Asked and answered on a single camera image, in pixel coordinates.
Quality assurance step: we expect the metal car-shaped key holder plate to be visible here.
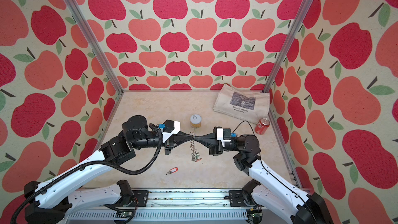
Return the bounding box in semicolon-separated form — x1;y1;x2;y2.
190;139;202;162

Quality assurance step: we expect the red framed tag with key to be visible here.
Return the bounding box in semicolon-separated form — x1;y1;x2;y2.
165;167;178;175

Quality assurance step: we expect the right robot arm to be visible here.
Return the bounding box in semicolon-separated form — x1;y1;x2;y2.
194;128;333;224

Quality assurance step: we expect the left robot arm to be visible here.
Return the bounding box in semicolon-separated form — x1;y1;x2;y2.
10;115;194;224

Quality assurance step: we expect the small round tin can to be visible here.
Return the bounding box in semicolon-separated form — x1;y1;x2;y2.
190;114;202;129

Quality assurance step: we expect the red soda can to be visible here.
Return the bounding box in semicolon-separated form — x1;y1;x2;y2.
255;117;271;135

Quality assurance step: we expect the beige canvas tote bag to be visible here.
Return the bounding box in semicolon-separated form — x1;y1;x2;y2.
213;85;271;124

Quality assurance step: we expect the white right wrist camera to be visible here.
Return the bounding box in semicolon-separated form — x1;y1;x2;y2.
216;128;236;142

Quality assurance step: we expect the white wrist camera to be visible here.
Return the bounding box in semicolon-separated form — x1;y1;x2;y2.
216;128;236;142
158;120;181;143

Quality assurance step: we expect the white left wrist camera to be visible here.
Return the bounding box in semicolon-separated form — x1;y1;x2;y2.
158;120;181;143

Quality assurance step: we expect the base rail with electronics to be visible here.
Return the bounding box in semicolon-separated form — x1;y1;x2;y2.
62;188;263;224

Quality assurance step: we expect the aluminium corner post right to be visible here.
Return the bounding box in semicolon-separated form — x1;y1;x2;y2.
262;0;325;93

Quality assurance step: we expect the aluminium corner post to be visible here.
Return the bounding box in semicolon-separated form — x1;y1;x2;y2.
262;0;325;93
49;0;124;95

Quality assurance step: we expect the aluminium corner post left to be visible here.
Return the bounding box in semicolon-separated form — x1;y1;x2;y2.
49;0;124;95

